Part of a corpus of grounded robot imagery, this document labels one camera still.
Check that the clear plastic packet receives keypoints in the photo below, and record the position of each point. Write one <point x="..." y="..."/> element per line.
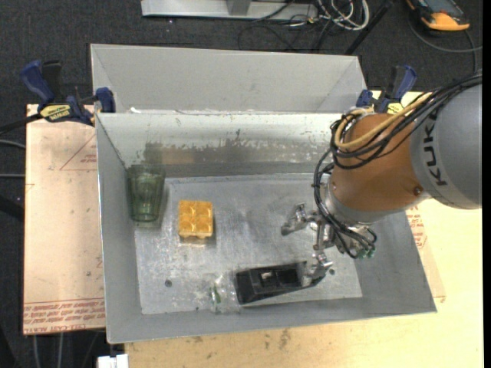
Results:
<point x="222" y="295"/>

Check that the green glass cup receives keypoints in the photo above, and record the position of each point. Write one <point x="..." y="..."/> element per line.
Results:
<point x="145" y="194"/>

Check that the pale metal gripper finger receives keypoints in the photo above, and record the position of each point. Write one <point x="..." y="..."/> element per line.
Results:
<point x="320" y="266"/>
<point x="295" y="221"/>

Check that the grey metal bin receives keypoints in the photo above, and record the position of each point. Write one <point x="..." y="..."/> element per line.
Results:
<point x="249" y="205"/>

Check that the yellow studded block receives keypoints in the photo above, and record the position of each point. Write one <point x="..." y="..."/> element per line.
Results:
<point x="195" y="221"/>

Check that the black plastic box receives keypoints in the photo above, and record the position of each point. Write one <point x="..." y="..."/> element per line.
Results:
<point x="268" y="282"/>

